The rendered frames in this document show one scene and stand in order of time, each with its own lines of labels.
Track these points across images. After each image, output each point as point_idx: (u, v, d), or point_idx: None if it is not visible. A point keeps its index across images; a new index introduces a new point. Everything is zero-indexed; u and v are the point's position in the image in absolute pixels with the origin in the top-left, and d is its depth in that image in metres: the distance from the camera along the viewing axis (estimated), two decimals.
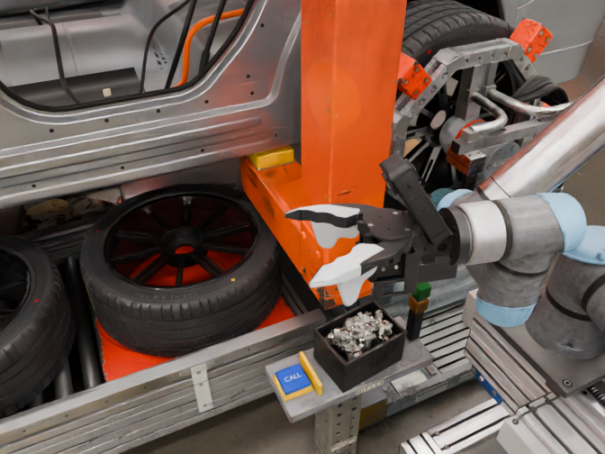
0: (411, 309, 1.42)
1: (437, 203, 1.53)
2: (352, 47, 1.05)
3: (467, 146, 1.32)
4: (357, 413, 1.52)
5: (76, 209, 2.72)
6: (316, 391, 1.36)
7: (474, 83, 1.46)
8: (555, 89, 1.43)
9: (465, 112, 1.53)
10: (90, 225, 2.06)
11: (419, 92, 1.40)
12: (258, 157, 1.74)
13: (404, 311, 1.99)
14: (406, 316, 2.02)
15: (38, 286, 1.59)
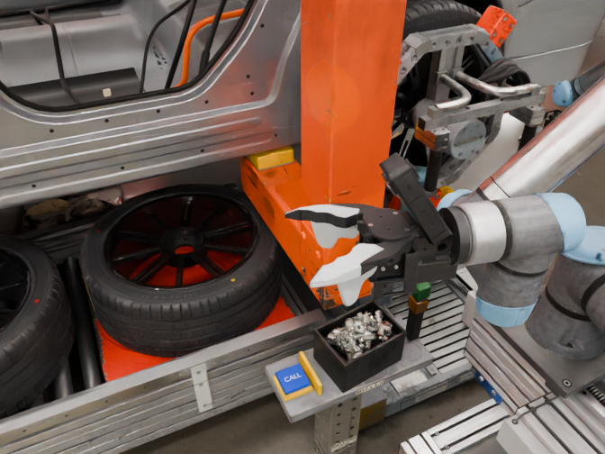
0: (411, 309, 1.42)
1: None
2: (352, 47, 1.05)
3: (433, 122, 1.42)
4: (357, 413, 1.52)
5: (76, 209, 2.72)
6: (316, 391, 1.36)
7: (442, 65, 1.56)
8: (517, 71, 1.53)
9: (435, 94, 1.63)
10: (90, 225, 2.06)
11: None
12: (258, 157, 1.75)
13: None
14: None
15: (38, 286, 1.59)
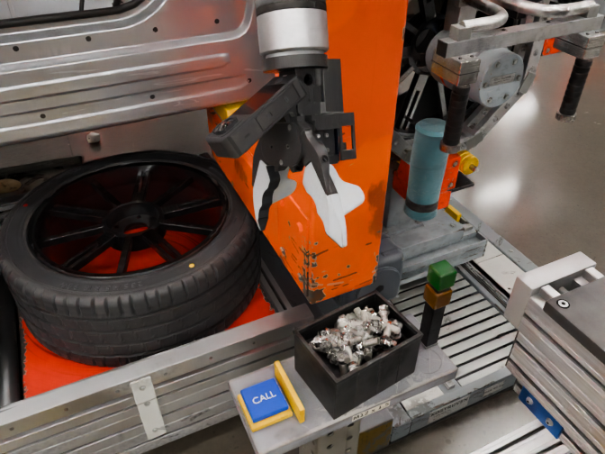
0: (428, 303, 1.04)
1: (422, 133, 1.25)
2: None
3: (457, 46, 1.03)
4: (355, 442, 1.13)
5: (29, 190, 2.34)
6: (296, 416, 0.98)
7: None
8: None
9: (456, 22, 1.25)
10: None
11: None
12: (228, 109, 1.36)
13: None
14: None
15: None
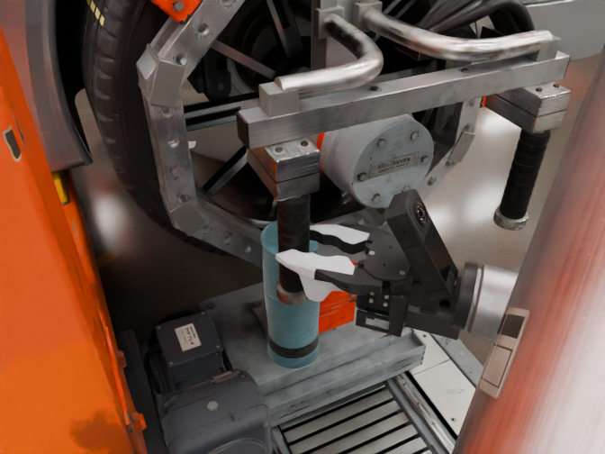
0: None
1: (268, 249, 0.74)
2: None
3: (273, 126, 0.53)
4: None
5: None
6: None
7: None
8: (502, 4, 0.64)
9: (323, 62, 0.74)
10: None
11: (187, 6, 0.61)
12: None
13: (277, 411, 1.20)
14: (283, 418, 1.23)
15: None
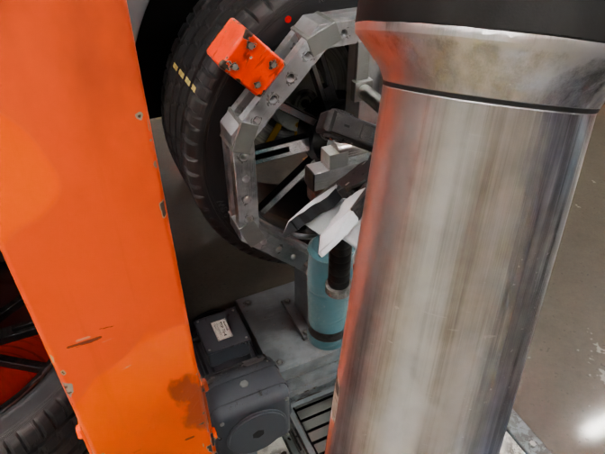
0: None
1: (314, 258, 0.98)
2: None
3: (330, 176, 0.77)
4: None
5: None
6: None
7: (363, 69, 0.91)
8: None
9: (356, 116, 0.98)
10: None
11: (264, 85, 0.85)
12: None
13: (293, 394, 1.43)
14: (298, 402, 1.46)
15: None
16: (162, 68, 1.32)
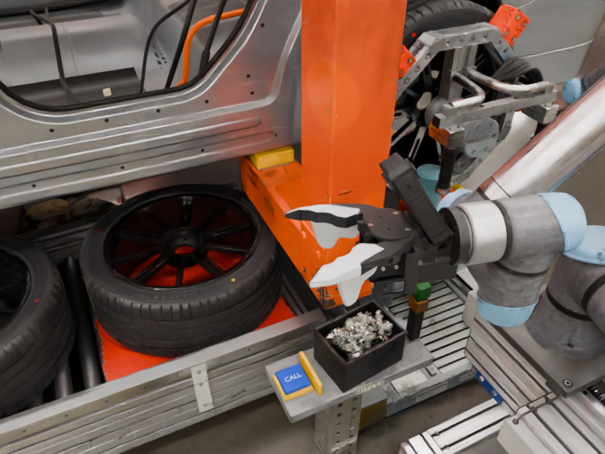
0: (411, 309, 1.42)
1: (422, 177, 1.64)
2: (352, 47, 1.05)
3: (447, 120, 1.42)
4: (357, 413, 1.51)
5: (76, 209, 2.72)
6: (316, 391, 1.36)
7: (456, 63, 1.57)
8: (530, 69, 1.54)
9: (447, 92, 1.64)
10: (90, 225, 2.06)
11: (403, 72, 1.51)
12: (258, 157, 1.74)
13: None
14: None
15: (38, 286, 1.59)
16: None
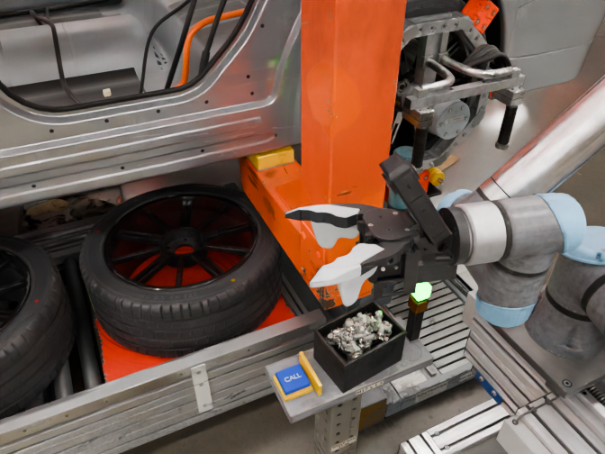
0: (411, 309, 1.42)
1: None
2: (352, 47, 1.05)
3: (419, 102, 1.52)
4: (357, 413, 1.52)
5: (76, 209, 2.72)
6: (316, 391, 1.36)
7: (428, 49, 1.66)
8: (498, 55, 1.63)
9: (421, 77, 1.73)
10: (90, 225, 2.06)
11: None
12: (258, 157, 1.75)
13: None
14: None
15: (38, 286, 1.59)
16: None
